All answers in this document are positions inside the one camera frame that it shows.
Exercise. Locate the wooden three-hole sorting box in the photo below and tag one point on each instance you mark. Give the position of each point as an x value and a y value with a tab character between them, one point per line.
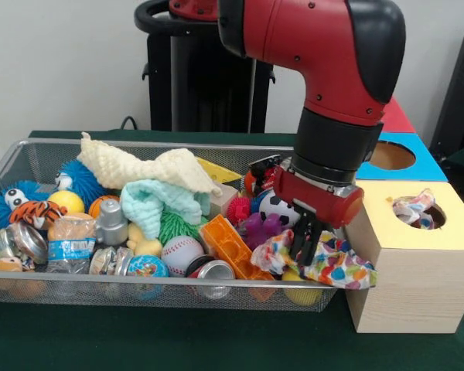
410	290

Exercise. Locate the dotted paper napkin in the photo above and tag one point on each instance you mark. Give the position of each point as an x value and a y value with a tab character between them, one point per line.
411	206
340	263

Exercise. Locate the silver mesh bin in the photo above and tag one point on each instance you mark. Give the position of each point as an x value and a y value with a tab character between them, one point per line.
23	295

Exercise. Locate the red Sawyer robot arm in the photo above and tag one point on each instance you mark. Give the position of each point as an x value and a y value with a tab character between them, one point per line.
325	58

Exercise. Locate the smooth yellow ball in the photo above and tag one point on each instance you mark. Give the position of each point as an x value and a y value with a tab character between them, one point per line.
294	276

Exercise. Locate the black and white soccer ball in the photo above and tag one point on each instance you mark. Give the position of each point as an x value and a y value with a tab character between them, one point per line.
274	210

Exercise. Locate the white baseball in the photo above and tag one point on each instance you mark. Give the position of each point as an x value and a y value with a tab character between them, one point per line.
181	255

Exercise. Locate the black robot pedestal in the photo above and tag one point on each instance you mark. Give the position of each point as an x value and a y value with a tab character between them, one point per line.
193	85

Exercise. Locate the purple spiky ball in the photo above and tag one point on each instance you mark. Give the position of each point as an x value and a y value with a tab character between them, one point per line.
263	228

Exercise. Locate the mint green cloth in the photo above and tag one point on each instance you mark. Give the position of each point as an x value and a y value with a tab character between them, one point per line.
151	205

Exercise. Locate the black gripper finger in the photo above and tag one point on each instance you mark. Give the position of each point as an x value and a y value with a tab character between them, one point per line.
299	235
313	243

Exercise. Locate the cream knitted cloth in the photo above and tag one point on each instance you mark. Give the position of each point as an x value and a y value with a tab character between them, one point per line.
139	166

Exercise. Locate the orange plastic building block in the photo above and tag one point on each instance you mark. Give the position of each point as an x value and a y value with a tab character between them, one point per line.
226	243

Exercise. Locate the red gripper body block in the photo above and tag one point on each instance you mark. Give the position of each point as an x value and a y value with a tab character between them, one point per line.
321	201

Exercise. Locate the orange striped tiger plush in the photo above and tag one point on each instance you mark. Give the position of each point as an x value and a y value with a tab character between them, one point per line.
38	210

